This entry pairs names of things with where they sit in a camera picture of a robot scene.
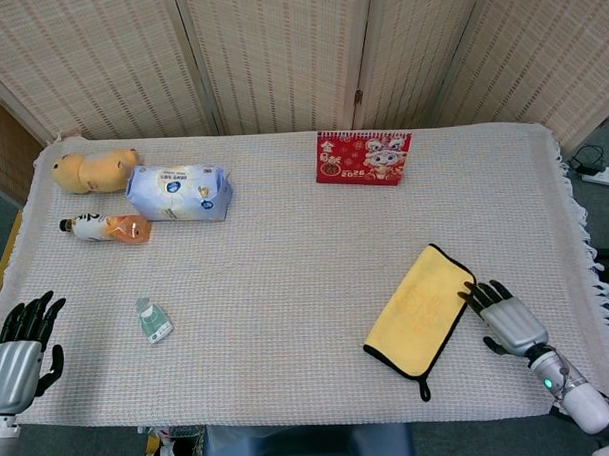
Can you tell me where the orange drink bottle white label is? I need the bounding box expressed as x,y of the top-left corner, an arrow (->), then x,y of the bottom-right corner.
58,210 -> 153,249

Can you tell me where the yellow plush toy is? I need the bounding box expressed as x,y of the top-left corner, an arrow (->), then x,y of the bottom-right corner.
50,148 -> 142,197

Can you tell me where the red 2026 desk calendar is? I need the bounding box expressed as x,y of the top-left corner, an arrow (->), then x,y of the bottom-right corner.
314,127 -> 415,190

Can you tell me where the beige woven tablecloth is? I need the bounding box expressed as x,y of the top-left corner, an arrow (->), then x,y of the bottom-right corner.
0,116 -> 609,440

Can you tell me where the yellow microfiber cloth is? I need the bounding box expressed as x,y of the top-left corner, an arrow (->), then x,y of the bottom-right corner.
358,241 -> 482,405

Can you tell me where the white power strip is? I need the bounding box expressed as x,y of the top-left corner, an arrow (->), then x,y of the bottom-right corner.
581,166 -> 609,189

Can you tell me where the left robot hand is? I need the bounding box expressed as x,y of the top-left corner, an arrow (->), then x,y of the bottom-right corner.
0,289 -> 71,416

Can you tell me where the beige woven folding screen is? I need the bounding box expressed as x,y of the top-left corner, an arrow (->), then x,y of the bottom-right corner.
0,0 -> 609,173

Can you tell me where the small green-white tissue packet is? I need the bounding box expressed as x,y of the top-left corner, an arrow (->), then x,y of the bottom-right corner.
134,296 -> 174,346

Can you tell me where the blue-gray robot torso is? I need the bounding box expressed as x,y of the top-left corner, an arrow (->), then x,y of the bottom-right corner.
200,418 -> 415,456

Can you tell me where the large blue-white tissue pack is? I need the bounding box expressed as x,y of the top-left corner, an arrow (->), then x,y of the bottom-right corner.
124,161 -> 235,226

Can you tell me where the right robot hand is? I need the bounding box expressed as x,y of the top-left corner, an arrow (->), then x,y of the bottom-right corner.
455,278 -> 550,360

